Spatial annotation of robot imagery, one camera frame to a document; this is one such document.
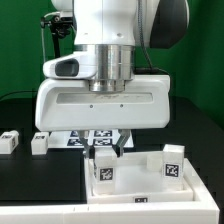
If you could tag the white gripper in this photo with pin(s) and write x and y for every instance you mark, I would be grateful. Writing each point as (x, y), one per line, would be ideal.
(67, 103)

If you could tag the white square table top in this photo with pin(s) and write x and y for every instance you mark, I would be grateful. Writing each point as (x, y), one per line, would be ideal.
(138, 180)

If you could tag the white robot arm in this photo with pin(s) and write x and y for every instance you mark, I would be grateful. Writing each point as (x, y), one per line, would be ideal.
(97, 87)

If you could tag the white L-shaped obstacle fence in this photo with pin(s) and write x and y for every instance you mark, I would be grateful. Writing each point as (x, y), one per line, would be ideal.
(201, 210)

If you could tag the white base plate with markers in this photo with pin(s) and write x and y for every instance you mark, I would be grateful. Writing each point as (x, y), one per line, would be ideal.
(70, 139)

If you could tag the black camera stand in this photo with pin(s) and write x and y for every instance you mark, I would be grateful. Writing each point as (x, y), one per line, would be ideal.
(60, 27)

